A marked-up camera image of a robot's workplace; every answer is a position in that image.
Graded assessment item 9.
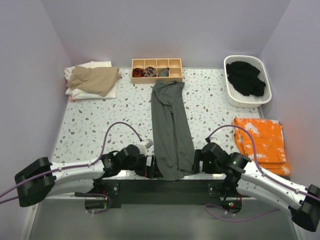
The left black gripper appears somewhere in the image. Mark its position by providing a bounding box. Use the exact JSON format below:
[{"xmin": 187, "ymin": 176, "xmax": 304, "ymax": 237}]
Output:
[{"xmin": 120, "ymin": 152, "xmax": 162, "ymax": 179}]

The dark grey t-shirt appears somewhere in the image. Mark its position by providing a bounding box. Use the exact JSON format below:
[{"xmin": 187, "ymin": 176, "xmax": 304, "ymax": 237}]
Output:
[{"xmin": 151, "ymin": 80, "xmax": 195, "ymax": 181}]

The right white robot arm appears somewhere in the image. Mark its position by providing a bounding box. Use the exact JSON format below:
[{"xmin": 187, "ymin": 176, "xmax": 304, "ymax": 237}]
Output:
[{"xmin": 192, "ymin": 142, "xmax": 320, "ymax": 232}]

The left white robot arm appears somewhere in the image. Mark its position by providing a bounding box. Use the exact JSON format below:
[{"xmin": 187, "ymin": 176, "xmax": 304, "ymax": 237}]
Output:
[{"xmin": 14, "ymin": 144, "xmax": 162, "ymax": 208}]

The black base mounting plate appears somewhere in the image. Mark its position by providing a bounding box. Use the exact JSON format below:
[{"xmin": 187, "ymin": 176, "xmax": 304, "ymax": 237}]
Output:
[{"xmin": 74, "ymin": 178, "xmax": 253, "ymax": 210}]

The white perforated laundry basket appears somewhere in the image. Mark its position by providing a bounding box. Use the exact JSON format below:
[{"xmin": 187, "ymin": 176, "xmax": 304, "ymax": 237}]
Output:
[{"xmin": 223, "ymin": 55, "xmax": 272, "ymax": 108}]

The orange tie-dye folded shirt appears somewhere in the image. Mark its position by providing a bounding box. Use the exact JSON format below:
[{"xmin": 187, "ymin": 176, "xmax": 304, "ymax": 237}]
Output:
[{"xmin": 232, "ymin": 117, "xmax": 291, "ymax": 177}]

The wooden compartment tray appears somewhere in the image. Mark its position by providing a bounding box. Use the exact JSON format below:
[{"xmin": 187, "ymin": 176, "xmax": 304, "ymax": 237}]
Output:
[{"xmin": 130, "ymin": 58, "xmax": 183, "ymax": 84}]

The dark grey folded item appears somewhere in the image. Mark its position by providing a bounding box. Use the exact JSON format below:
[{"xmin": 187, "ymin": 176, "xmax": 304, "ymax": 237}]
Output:
[{"xmin": 157, "ymin": 67, "xmax": 170, "ymax": 78}]

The black garment in basket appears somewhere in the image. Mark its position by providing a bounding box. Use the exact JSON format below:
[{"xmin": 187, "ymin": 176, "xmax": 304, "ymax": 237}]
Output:
[{"xmin": 226, "ymin": 61, "xmax": 266, "ymax": 97}]

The brown patterned rolled item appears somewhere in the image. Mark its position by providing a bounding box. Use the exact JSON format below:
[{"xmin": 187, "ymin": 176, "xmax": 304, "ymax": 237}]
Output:
[{"xmin": 143, "ymin": 66, "xmax": 157, "ymax": 78}]

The orange black rolled item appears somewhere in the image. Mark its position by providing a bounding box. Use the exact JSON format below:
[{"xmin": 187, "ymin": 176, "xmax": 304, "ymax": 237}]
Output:
[{"xmin": 132, "ymin": 67, "xmax": 144, "ymax": 78}]

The beige folded shirt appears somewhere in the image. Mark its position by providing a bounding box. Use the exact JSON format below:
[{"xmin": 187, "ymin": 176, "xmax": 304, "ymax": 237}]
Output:
[{"xmin": 67, "ymin": 65, "xmax": 120, "ymax": 97}]

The white folded shirt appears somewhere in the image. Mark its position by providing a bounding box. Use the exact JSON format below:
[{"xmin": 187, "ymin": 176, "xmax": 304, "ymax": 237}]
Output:
[{"xmin": 65, "ymin": 61, "xmax": 117, "ymax": 102}]

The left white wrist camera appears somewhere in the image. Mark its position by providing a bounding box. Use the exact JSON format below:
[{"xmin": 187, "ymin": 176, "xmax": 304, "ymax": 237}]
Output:
[{"xmin": 136, "ymin": 139, "xmax": 153, "ymax": 155}]

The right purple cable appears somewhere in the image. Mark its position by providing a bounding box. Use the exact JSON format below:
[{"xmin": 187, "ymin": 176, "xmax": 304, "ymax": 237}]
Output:
[{"xmin": 204, "ymin": 124, "xmax": 320, "ymax": 223}]

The purple cable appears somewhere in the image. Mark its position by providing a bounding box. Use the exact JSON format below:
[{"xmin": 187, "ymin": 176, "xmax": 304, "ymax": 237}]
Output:
[
  {"xmin": 0, "ymin": 121, "xmax": 146, "ymax": 215},
  {"xmin": 204, "ymin": 124, "xmax": 320, "ymax": 223}
]

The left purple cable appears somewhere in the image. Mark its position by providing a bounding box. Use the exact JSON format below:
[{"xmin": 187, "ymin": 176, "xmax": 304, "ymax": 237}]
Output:
[{"xmin": 0, "ymin": 121, "xmax": 146, "ymax": 215}]

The aluminium rail frame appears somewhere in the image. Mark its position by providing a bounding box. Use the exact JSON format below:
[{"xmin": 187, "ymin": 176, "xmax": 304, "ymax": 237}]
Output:
[{"xmin": 19, "ymin": 194, "xmax": 306, "ymax": 240}]

